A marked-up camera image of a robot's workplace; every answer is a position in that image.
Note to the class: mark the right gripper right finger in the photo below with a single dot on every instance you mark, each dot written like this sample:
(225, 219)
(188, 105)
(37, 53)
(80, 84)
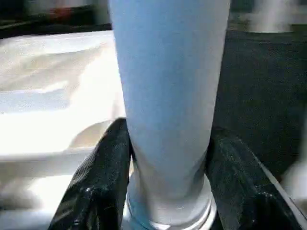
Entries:
(244, 191)

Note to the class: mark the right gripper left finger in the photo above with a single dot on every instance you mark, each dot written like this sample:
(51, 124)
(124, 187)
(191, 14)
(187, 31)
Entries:
(98, 191)

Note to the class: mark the white plastic table leg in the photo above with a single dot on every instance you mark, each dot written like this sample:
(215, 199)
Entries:
(168, 96)

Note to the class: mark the white plastic table top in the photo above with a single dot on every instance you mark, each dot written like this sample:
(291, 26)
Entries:
(48, 96)

